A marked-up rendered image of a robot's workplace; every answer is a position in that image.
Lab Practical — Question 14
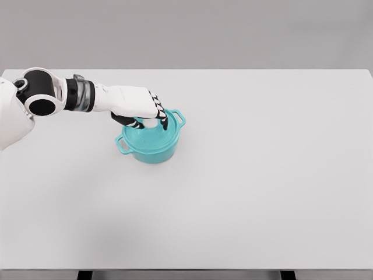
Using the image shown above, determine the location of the teal pot lid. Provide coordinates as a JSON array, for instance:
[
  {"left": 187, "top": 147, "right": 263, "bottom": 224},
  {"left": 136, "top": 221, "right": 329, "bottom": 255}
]
[{"left": 122, "top": 110, "right": 181, "bottom": 152}]

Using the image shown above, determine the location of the teal pot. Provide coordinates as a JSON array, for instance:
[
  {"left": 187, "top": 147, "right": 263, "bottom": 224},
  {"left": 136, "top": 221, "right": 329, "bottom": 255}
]
[{"left": 115, "top": 109, "right": 187, "bottom": 164}]

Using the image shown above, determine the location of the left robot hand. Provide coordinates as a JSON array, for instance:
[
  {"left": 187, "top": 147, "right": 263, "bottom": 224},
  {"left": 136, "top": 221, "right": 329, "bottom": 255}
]
[{"left": 110, "top": 86, "right": 170, "bottom": 131}]

